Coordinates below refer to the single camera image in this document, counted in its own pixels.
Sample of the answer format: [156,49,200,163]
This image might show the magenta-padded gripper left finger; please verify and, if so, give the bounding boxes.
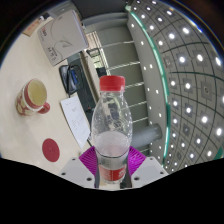
[59,145,101,189]

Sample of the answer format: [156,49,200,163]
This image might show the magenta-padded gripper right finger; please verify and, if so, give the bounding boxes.
[119,145,169,189]

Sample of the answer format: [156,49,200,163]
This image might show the clear red-capped water bottle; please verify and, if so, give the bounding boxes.
[91,75,134,185]

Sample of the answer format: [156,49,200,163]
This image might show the flat round red coaster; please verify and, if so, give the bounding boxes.
[41,138,61,163]

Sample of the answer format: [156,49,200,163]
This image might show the white printed paper sheet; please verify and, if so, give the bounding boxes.
[60,95,92,150]

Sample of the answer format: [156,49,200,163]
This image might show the long curved conference desk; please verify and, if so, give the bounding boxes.
[68,49,101,148]

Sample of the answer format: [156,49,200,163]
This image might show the black desk phone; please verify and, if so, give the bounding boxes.
[58,64,84,98]

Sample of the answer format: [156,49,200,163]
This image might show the red flower-print mug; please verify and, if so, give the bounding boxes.
[15,78,52,117]

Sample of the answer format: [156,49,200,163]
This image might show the ceiling lights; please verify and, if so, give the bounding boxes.
[128,0,224,171]

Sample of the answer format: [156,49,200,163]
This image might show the white copy paper box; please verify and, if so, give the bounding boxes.
[36,9,89,67]

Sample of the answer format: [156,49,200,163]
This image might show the brown paper envelope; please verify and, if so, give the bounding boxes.
[22,17,46,37]

